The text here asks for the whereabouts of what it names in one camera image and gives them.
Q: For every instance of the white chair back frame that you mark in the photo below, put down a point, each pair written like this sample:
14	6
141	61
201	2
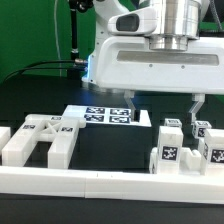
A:
61	132

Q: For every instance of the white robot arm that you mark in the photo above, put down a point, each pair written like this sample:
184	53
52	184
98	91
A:
156	47

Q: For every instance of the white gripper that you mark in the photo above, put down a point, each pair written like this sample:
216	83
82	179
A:
128	63

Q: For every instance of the white tagged cube left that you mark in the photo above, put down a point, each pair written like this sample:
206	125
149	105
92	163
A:
171	122

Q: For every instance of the white U-shaped fence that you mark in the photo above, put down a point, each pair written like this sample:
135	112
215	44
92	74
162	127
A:
186	188

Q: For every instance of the white tagged cube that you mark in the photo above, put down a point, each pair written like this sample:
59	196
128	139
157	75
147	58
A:
171	122
199	128

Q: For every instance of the white chair seat part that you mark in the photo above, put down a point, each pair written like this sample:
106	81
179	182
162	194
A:
185	161

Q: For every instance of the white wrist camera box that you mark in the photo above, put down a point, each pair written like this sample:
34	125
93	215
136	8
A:
139	22

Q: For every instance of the black camera stand pole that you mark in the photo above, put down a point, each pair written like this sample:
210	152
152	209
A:
79	65

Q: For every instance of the white tagged cube right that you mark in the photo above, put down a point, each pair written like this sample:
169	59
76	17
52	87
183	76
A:
199	128

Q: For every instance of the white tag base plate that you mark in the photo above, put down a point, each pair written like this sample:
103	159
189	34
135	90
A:
106	115

